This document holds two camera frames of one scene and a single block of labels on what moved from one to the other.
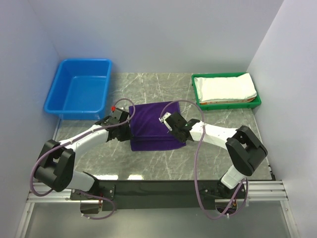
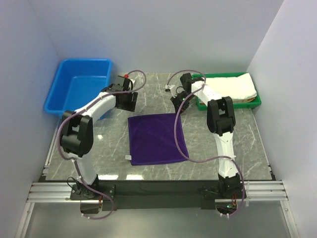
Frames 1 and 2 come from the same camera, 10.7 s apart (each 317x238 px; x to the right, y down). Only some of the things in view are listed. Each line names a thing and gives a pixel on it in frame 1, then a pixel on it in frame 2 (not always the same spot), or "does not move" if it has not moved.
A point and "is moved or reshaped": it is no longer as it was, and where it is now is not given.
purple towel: x=148 y=132 is moved or reshaped
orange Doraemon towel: x=248 y=100 does not move
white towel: x=212 y=88 does not move
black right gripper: x=173 y=133 -> x=176 y=104
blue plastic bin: x=80 y=91 does not move
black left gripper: x=128 y=136 -> x=131 y=105
